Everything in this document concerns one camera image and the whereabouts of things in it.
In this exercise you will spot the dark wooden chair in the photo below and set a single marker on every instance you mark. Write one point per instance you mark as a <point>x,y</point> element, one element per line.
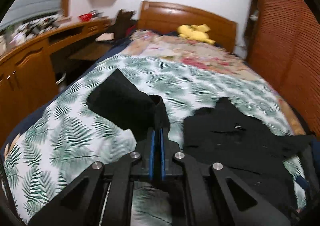
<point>121,28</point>

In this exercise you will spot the black double-breasted coat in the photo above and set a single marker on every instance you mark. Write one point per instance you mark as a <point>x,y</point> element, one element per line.
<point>220,134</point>

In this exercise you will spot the wooden headboard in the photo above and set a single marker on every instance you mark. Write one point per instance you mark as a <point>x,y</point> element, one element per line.
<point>166,17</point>

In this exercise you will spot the green leaf print bedsheet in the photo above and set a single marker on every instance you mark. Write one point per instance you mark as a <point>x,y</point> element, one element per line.
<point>68,137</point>

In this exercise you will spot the brown louvered wardrobe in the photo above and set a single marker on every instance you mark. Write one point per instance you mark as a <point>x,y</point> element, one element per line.
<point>284,50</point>

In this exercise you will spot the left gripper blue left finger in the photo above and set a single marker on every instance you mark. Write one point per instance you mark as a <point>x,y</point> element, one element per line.
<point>146,148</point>

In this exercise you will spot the wooden desk cabinet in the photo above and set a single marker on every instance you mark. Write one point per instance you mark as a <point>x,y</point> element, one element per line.
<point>27,76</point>

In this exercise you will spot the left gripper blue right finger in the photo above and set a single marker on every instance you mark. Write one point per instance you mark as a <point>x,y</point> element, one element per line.
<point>169,169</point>

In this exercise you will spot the folded navy blue garment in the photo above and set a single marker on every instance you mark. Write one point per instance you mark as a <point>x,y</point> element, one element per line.
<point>310,162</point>

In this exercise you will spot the yellow plush toy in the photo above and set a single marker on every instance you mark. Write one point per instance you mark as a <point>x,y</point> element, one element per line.
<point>195,33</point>

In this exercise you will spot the floral quilt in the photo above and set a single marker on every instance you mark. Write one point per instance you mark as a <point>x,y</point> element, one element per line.
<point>205,57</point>

